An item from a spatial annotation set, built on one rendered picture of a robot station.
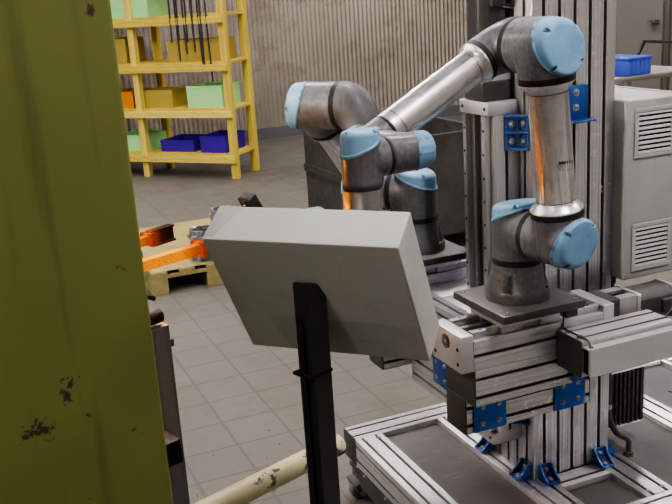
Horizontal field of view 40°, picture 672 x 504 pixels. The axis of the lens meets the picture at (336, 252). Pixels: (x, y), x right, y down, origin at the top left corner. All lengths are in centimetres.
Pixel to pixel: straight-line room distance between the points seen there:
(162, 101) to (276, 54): 219
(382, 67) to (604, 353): 886
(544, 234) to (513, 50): 39
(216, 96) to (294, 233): 672
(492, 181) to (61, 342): 127
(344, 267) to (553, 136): 68
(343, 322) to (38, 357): 50
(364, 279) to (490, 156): 94
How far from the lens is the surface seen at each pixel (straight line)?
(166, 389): 192
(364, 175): 169
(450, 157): 537
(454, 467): 272
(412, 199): 254
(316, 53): 1050
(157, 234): 252
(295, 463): 189
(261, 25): 1027
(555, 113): 196
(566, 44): 193
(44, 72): 138
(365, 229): 143
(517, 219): 210
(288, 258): 148
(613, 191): 249
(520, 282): 214
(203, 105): 823
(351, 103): 221
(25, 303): 140
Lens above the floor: 154
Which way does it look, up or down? 16 degrees down
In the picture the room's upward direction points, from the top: 4 degrees counter-clockwise
